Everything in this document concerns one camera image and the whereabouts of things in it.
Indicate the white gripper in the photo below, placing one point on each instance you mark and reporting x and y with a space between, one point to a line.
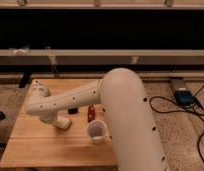
49 118

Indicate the red small bottle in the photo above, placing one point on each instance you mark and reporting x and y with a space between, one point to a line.
91 113

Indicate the white plastic cup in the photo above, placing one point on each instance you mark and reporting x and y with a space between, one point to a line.
96 130

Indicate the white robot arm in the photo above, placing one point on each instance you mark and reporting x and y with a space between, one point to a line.
129 118

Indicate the white sponge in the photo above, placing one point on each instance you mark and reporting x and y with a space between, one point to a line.
63 122

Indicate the blue power adapter box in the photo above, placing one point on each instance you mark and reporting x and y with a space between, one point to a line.
184 98

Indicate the small black block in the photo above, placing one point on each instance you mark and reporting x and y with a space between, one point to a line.
73 111

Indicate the white horizontal rail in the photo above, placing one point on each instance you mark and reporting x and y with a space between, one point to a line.
100 57

